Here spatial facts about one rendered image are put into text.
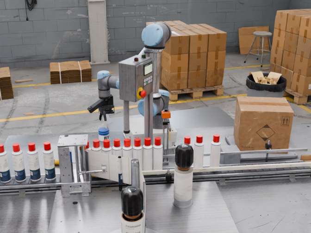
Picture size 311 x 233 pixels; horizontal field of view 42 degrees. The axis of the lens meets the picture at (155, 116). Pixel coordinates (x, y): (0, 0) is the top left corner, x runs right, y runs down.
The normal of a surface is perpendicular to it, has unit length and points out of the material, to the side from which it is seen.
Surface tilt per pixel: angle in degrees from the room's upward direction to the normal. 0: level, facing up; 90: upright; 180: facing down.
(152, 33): 78
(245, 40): 70
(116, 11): 90
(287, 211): 0
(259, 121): 90
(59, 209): 0
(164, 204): 0
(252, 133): 90
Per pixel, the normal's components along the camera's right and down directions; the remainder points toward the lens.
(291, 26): -0.94, 0.12
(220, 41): 0.33, 0.37
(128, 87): -0.48, 0.34
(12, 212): 0.00, -0.92
